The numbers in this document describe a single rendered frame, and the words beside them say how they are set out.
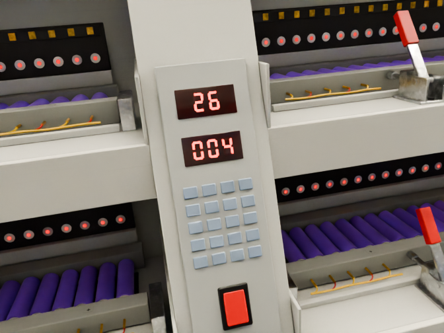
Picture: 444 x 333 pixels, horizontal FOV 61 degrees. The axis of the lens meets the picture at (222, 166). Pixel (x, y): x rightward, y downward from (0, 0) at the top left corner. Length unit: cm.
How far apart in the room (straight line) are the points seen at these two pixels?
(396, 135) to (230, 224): 17
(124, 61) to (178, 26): 21
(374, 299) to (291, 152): 18
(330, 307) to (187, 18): 29
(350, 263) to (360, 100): 17
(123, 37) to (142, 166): 25
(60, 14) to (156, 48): 25
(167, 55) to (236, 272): 18
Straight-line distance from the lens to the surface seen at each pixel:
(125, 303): 39
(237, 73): 30
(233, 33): 31
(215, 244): 29
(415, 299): 43
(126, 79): 50
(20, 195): 31
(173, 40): 30
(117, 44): 51
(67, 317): 39
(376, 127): 35
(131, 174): 30
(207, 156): 29
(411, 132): 37
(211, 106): 29
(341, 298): 40
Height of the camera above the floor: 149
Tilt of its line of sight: 3 degrees down
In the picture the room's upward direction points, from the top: 8 degrees counter-clockwise
